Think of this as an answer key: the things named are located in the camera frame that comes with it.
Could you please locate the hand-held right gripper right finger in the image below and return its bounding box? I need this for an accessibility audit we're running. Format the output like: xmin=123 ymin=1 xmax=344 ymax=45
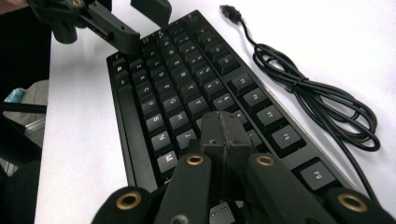
xmin=219 ymin=110 xmax=254 ymax=200

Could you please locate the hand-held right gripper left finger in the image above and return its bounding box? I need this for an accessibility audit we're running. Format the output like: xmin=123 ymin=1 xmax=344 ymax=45
xmin=200 ymin=111 xmax=228 ymax=200

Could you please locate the black computer keyboard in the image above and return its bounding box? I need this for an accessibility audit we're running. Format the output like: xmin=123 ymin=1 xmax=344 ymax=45
xmin=106 ymin=9 xmax=359 ymax=224

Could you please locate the black keyboard cable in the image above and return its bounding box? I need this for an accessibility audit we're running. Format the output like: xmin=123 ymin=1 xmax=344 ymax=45
xmin=219 ymin=4 xmax=382 ymax=203

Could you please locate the small teal object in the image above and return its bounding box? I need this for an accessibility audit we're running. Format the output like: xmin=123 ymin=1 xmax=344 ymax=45
xmin=4 ymin=88 xmax=26 ymax=104

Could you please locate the black metal bar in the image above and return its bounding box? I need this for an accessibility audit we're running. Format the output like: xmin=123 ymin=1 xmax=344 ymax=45
xmin=0 ymin=102 xmax=48 ymax=115

